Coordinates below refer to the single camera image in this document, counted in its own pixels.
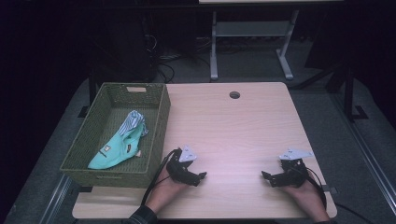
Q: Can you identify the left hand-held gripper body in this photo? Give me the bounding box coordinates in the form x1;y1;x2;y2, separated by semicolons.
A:
165;145;201;187

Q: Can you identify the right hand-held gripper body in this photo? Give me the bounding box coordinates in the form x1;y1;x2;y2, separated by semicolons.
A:
271;147;314;189

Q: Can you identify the teal baby bib striped trim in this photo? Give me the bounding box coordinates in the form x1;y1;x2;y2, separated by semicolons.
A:
87;109;150;171

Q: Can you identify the green woven basket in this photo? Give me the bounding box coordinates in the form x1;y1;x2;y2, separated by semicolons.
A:
59;81;172;189

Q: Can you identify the person's left hand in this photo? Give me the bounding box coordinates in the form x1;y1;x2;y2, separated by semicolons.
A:
145;172;189;216

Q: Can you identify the person's right hand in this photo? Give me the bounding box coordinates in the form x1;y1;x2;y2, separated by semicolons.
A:
284;177;332;223

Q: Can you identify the grey table clamp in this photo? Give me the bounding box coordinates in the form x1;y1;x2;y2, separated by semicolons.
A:
321;184;339;196

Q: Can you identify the black metal stand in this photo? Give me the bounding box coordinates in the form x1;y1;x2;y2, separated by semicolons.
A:
323;60;370;123

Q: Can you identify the left hand-held gripper black cable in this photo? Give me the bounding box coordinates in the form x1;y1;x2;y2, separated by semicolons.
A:
140;148;183;207

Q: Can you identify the hand-held gripper black cable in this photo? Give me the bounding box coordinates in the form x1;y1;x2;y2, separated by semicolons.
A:
303;166;329;211
140;148;183;207

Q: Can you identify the right hand-held gripper black cable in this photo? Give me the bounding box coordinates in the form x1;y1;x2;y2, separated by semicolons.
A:
303;166;329;211

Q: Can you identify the black floor cable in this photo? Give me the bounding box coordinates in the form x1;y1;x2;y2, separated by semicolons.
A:
333;202;375;224

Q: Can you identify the metal floor rail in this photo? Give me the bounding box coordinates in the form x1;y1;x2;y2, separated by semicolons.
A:
38;174;73;224
330;91;396;216

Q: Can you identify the tangle of black floor cables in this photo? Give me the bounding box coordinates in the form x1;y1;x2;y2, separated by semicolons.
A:
141;32;213;84

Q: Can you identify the black metal post with foot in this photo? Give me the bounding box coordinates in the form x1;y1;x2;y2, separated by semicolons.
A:
77;66;97;119

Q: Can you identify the white metal desk frame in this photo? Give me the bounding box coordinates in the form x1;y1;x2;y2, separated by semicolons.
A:
198;0;344;82

